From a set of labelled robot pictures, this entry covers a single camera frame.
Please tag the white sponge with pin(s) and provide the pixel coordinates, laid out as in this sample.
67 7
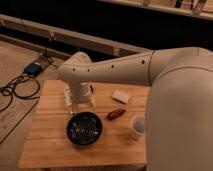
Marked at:
121 96

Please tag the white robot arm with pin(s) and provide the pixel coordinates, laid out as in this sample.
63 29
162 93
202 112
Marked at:
179 108

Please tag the brown sausage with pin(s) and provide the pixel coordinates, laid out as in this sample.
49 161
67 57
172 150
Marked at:
115 114

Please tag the white bottle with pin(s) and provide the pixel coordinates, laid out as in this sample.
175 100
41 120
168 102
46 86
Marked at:
68 100

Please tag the black bowl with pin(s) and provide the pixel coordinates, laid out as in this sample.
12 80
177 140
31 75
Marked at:
84 129

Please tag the blue power adapter box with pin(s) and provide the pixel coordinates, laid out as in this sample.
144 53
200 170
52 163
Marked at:
33 69

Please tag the wooden table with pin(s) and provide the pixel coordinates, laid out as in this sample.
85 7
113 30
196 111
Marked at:
47 145

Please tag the long wooden floor beam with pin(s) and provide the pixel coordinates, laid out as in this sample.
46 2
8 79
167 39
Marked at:
96 44

